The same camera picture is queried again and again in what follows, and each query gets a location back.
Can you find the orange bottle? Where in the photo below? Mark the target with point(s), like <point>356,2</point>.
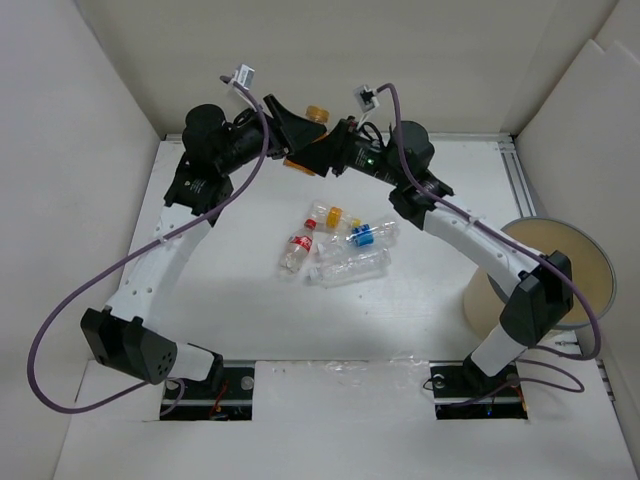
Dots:
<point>315,114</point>

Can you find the red cap labelled bottle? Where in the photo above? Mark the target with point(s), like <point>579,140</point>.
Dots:
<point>298,247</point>

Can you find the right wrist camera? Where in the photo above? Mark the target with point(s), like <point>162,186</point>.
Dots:
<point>366,98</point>

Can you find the large clear bottle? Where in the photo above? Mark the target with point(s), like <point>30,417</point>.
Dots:
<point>349,270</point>

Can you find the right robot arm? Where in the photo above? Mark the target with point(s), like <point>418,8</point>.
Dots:
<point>536,288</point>

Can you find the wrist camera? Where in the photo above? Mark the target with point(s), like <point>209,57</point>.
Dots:
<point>243,76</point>
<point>366,98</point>

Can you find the blue label crushed bottle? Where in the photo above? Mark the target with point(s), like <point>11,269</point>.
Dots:
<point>380,234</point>

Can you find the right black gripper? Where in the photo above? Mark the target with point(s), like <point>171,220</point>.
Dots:
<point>332,151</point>

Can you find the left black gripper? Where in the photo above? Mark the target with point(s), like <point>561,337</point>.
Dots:
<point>286,132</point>

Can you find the aluminium rail right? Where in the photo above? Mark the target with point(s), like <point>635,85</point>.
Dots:
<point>516,177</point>

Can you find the beige round bin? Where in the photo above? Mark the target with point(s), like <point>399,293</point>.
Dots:
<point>592,271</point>

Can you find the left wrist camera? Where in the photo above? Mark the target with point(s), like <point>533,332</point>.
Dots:
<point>243,76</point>

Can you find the yellow cap small bottle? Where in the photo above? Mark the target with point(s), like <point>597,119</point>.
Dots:
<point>332,218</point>

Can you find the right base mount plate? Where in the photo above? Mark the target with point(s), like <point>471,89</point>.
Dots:
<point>455,398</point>

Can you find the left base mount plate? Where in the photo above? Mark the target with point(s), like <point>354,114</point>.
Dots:
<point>231,401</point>

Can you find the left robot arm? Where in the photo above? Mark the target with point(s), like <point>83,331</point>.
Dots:
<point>125,335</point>

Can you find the base mount plate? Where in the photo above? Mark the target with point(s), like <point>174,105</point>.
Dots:
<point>231,401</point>
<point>455,398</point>

